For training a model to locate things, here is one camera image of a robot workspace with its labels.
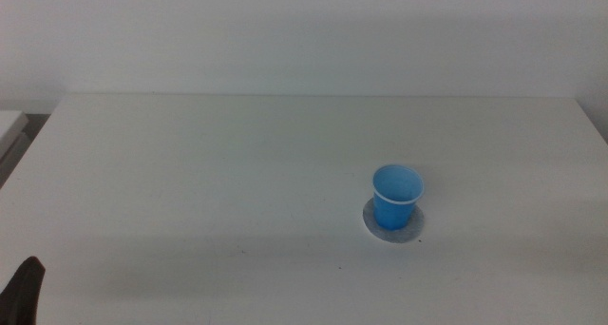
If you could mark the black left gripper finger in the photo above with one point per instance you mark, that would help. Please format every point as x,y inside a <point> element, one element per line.
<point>21,296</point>

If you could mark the round grey cup mat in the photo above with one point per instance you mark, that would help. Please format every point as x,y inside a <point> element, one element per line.
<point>413,232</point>

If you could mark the blue plastic cup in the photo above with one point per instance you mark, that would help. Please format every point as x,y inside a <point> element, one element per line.
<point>396,196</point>

